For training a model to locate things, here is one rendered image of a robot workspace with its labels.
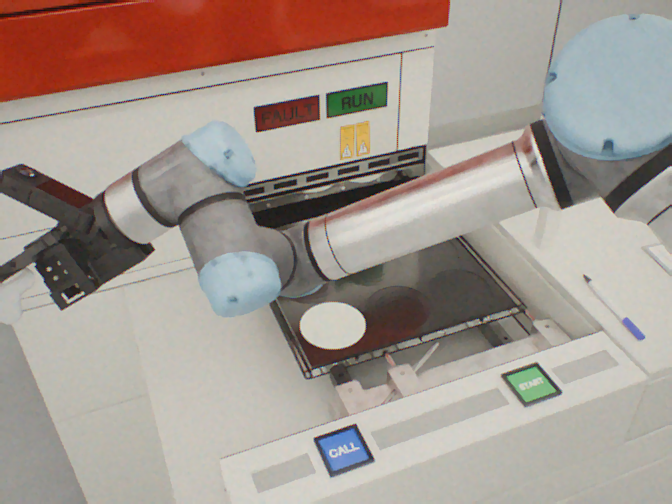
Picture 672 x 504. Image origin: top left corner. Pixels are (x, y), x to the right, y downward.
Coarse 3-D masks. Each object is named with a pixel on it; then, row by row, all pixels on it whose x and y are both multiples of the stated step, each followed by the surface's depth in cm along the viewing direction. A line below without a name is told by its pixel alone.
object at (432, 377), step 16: (480, 352) 105; (496, 352) 104; (512, 352) 104; (528, 352) 104; (432, 368) 102; (448, 368) 102; (464, 368) 102; (480, 368) 102; (384, 384) 100; (432, 384) 100; (336, 416) 96
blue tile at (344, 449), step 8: (344, 432) 83; (352, 432) 83; (320, 440) 82; (328, 440) 82; (336, 440) 82; (344, 440) 82; (352, 440) 82; (328, 448) 81; (336, 448) 81; (344, 448) 81; (352, 448) 81; (360, 448) 81; (328, 456) 81; (336, 456) 81; (344, 456) 81; (352, 456) 80; (360, 456) 81; (336, 464) 80; (344, 464) 80
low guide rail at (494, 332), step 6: (486, 324) 114; (492, 324) 113; (498, 324) 113; (480, 330) 116; (486, 330) 114; (492, 330) 112; (498, 330) 112; (504, 330) 112; (486, 336) 115; (492, 336) 113; (498, 336) 111; (504, 336) 111; (492, 342) 113; (498, 342) 111; (504, 342) 110; (510, 342) 110
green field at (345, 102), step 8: (368, 88) 122; (376, 88) 122; (384, 88) 123; (328, 96) 120; (336, 96) 120; (344, 96) 121; (352, 96) 121; (360, 96) 122; (368, 96) 123; (376, 96) 123; (384, 96) 124; (336, 104) 121; (344, 104) 122; (352, 104) 122; (360, 104) 123; (368, 104) 124; (376, 104) 124; (384, 104) 125; (336, 112) 122; (344, 112) 123
